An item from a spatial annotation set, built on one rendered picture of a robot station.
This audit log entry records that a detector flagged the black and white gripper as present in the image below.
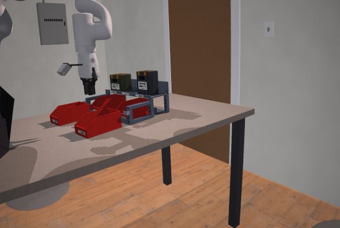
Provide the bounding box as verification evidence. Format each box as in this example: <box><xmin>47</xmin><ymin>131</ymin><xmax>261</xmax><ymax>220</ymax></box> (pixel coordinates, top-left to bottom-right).
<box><xmin>77</xmin><ymin>53</ymin><xmax>99</xmax><ymax>95</ymax></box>

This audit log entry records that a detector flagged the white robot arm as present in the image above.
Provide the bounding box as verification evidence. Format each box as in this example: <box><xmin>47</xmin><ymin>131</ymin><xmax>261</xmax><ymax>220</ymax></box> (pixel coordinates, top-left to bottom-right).
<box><xmin>0</xmin><ymin>0</ymin><xmax>112</xmax><ymax>76</ymax></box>

